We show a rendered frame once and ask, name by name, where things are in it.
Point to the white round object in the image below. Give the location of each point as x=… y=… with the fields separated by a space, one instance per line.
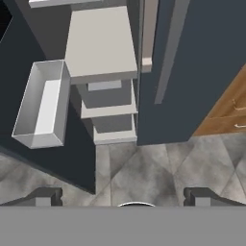
x=136 y=204

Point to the small white freezer drawer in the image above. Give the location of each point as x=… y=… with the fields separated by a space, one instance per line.
x=115 y=136

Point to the large white freezer shelf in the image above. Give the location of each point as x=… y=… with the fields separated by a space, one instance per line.
x=99 y=44

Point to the grey freezer interior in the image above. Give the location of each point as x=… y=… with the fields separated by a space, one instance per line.
x=48 y=29

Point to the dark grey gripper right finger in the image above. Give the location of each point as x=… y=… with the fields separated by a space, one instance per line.
x=198 y=194

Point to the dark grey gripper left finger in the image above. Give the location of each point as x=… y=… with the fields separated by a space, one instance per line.
x=48 y=194

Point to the white door bin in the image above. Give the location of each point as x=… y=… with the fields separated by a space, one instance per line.
x=48 y=105

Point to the dark navy fridge door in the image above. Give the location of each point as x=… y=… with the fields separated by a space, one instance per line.
x=208 y=64

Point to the dark navy freezer door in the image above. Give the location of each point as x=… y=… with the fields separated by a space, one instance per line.
x=19 y=64

